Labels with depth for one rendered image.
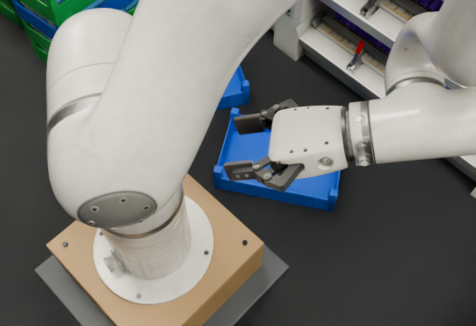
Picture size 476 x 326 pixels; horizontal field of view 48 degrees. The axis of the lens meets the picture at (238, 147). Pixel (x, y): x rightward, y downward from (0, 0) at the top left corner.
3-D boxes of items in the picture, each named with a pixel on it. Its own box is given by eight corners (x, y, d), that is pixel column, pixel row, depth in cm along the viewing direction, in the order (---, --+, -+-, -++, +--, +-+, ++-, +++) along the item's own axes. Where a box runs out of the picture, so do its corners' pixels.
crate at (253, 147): (214, 188, 134) (212, 171, 127) (232, 125, 145) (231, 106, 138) (332, 212, 130) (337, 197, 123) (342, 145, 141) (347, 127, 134)
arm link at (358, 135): (377, 179, 69) (353, 181, 70) (374, 133, 75) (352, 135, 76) (369, 133, 64) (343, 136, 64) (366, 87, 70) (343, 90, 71)
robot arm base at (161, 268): (130, 331, 78) (105, 297, 62) (74, 230, 86) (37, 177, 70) (236, 260, 84) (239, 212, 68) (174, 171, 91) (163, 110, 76)
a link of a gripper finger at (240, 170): (275, 191, 69) (227, 195, 71) (277, 173, 71) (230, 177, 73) (269, 174, 67) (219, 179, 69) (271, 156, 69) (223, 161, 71)
